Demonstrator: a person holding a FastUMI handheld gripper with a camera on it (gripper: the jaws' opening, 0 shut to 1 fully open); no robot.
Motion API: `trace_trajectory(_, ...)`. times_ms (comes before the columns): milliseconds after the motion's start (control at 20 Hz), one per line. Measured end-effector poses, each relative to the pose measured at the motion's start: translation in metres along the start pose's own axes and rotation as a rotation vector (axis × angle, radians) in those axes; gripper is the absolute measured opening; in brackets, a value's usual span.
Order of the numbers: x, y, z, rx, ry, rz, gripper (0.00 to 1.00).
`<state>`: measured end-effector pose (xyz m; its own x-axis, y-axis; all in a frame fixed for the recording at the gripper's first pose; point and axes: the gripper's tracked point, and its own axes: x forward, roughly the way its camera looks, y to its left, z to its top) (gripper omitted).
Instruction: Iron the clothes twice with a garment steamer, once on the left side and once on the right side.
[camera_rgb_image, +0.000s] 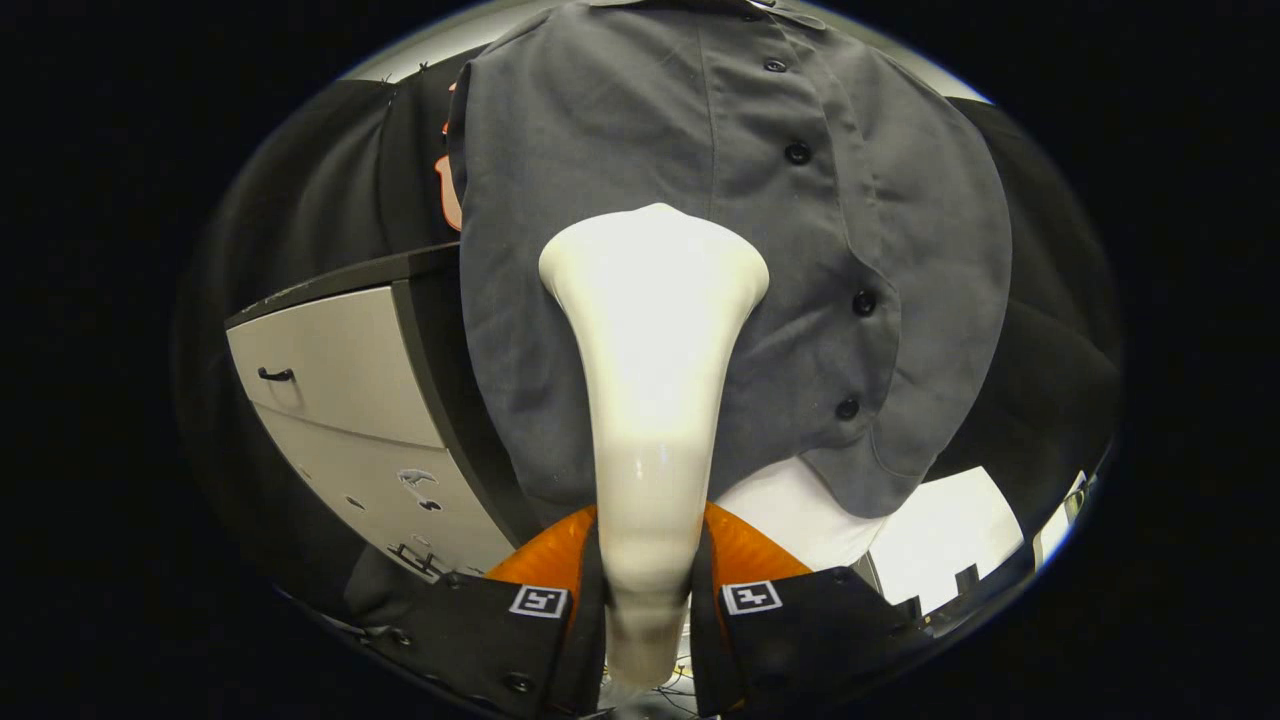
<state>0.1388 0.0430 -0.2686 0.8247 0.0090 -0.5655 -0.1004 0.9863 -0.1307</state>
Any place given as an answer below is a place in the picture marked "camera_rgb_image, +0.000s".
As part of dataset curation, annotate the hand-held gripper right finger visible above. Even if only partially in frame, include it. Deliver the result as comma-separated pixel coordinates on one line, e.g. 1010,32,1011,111
690,502,931,719

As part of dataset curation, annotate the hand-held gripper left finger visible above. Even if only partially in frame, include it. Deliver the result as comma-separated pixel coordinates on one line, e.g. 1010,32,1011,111
368,505,608,719

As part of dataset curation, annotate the grey button-up shirt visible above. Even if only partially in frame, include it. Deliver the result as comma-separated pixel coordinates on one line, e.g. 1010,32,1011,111
447,0,1013,531

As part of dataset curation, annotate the white garment form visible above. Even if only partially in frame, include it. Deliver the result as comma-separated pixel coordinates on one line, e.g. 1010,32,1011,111
715,455,891,573

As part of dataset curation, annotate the white square table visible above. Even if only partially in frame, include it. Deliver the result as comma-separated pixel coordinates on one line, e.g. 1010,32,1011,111
868,465,1026,613

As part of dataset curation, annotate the grey cabinet with dark top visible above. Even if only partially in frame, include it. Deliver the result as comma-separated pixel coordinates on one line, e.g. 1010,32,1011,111
225,243,541,583

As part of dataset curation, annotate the black backdrop cloth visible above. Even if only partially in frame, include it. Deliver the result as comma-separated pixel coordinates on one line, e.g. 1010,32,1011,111
175,48,1123,621

